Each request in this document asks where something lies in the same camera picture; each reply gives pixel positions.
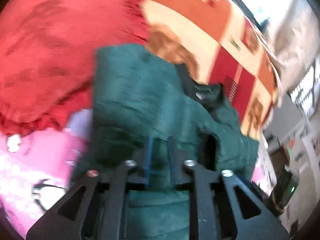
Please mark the dark green puffer jacket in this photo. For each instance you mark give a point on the dark green puffer jacket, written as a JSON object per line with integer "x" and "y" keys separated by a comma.
{"x": 137, "y": 96}

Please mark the pink penguin blanket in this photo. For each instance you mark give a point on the pink penguin blanket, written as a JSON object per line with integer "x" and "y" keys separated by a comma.
{"x": 37, "y": 175}

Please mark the red frilled cushion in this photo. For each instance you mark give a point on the red frilled cushion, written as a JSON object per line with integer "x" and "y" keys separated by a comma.
{"x": 47, "y": 56}

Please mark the lavender white garment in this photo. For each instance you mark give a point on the lavender white garment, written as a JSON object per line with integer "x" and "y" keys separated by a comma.
{"x": 80, "y": 124}

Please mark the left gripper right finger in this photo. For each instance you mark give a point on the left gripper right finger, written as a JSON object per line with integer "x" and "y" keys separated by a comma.
{"x": 176, "y": 167}

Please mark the red orange patterned bedspread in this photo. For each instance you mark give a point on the red orange patterned bedspread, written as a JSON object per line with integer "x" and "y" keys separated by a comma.
{"x": 219, "y": 45}

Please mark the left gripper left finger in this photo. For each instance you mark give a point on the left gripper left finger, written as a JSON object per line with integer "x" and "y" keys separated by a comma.
{"x": 146, "y": 162}

